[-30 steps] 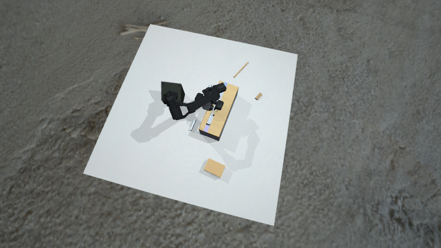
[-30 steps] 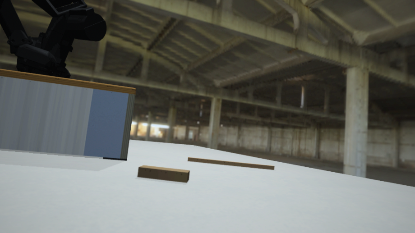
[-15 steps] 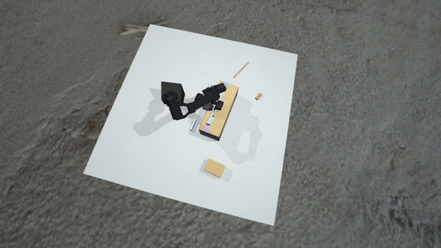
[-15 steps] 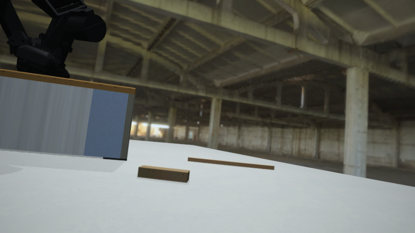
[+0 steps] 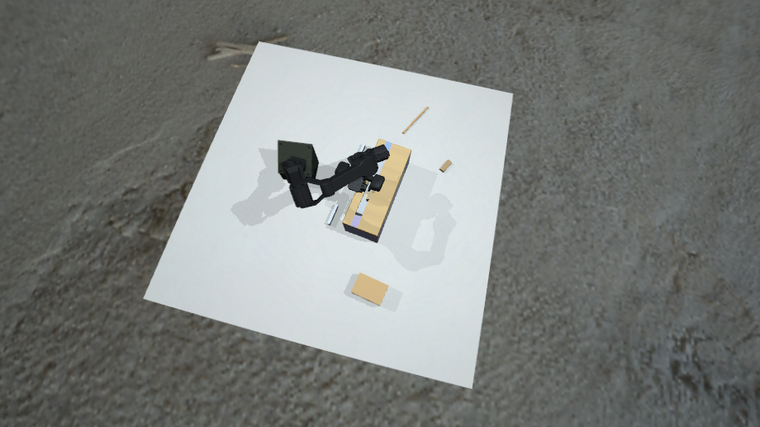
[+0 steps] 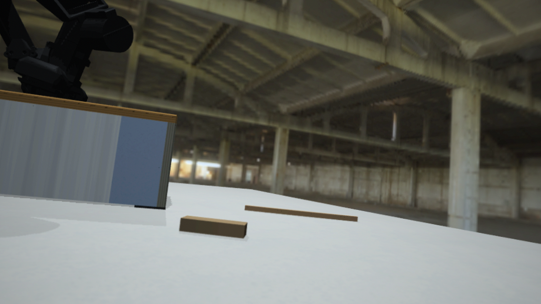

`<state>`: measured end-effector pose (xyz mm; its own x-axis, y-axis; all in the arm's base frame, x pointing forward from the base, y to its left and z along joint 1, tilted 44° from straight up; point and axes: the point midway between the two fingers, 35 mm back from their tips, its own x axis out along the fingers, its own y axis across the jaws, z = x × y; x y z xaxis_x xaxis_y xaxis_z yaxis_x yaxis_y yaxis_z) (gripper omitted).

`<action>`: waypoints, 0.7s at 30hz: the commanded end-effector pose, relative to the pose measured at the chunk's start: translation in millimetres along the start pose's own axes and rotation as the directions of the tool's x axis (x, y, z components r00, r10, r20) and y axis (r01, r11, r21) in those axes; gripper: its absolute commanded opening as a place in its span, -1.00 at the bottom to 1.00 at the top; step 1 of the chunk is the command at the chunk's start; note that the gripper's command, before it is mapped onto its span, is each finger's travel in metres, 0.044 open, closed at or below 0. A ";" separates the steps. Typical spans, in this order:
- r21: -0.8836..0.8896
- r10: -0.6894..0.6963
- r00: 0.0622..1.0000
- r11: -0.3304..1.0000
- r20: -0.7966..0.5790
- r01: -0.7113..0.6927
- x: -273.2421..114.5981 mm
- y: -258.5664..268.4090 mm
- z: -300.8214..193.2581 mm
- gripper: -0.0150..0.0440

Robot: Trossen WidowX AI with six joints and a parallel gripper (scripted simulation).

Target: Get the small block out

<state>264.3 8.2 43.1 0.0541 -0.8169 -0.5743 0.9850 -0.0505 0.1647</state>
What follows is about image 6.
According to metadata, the brown flat bar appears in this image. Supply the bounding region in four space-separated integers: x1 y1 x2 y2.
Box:
245 205 358 222

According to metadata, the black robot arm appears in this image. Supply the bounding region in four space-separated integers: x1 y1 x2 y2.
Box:
0 0 133 70

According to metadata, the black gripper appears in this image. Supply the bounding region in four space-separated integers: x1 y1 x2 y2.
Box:
14 38 91 102

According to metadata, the brown rectangular block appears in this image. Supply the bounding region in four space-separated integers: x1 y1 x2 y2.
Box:
179 215 248 239

